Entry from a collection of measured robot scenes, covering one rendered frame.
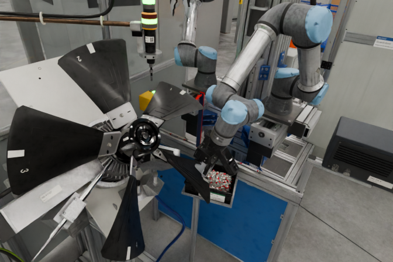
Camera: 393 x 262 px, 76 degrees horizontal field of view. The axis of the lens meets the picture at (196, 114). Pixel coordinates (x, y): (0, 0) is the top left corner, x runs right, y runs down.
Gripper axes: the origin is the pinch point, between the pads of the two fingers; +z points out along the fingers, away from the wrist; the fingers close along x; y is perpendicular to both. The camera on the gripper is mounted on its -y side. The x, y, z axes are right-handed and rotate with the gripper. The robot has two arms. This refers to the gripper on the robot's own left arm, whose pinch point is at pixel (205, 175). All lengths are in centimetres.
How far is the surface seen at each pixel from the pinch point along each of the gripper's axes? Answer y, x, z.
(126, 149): 22.7, 23.1, -13.8
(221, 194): -9.0, -6.1, 10.5
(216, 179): -3.1, -13.5, 13.3
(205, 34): 202, -398, 115
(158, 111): 27.5, 2.0, -15.2
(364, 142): -37, -21, -37
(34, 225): 67, 34, 88
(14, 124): 38, 46, -27
